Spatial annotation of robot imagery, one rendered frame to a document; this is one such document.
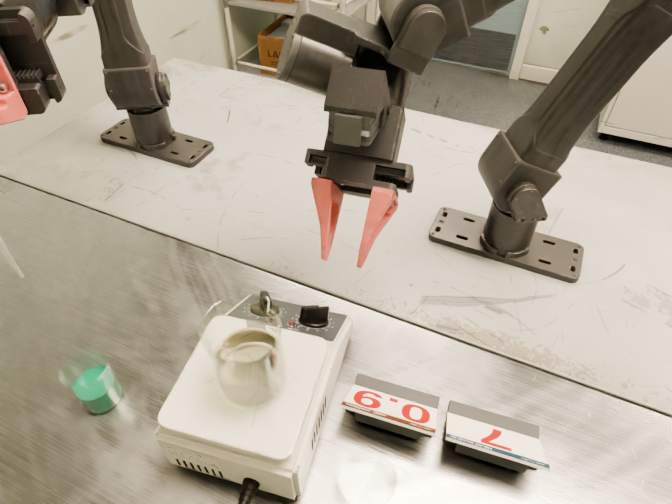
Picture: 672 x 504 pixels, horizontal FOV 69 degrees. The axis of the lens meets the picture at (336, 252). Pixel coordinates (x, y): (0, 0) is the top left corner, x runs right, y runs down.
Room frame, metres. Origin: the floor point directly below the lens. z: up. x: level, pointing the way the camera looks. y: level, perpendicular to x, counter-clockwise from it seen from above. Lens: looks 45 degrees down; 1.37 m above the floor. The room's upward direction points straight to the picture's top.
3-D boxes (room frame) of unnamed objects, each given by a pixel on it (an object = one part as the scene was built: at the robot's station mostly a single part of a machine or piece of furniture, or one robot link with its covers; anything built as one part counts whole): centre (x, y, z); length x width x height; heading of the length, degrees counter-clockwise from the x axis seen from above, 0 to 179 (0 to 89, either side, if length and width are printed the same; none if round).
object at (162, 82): (0.72, 0.31, 1.00); 0.09 x 0.06 x 0.06; 98
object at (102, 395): (0.25, 0.24, 0.93); 0.04 x 0.04 x 0.06
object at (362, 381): (0.24, -0.06, 0.92); 0.09 x 0.06 x 0.04; 72
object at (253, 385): (0.22, 0.07, 1.03); 0.07 x 0.06 x 0.08; 34
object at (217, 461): (0.25, 0.07, 0.94); 0.22 x 0.13 x 0.08; 165
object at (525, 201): (0.48, -0.22, 1.00); 0.09 x 0.06 x 0.06; 5
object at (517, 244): (0.48, -0.23, 0.94); 0.20 x 0.07 x 0.08; 65
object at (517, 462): (0.20, -0.15, 0.92); 0.09 x 0.06 x 0.04; 72
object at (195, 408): (0.22, 0.08, 0.98); 0.12 x 0.12 x 0.01; 75
